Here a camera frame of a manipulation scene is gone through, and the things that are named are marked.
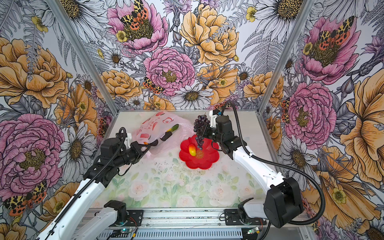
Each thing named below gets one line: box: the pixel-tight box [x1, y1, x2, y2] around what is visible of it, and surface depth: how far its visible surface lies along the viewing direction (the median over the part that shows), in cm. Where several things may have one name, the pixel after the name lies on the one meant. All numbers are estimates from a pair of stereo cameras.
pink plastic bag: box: [132, 111, 195, 157], surface depth 96 cm
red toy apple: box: [188, 144, 197, 157], surface depth 98 cm
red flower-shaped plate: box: [179, 135, 220, 170], surface depth 98 cm
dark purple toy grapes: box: [193, 114, 211, 150], surface depth 79 cm
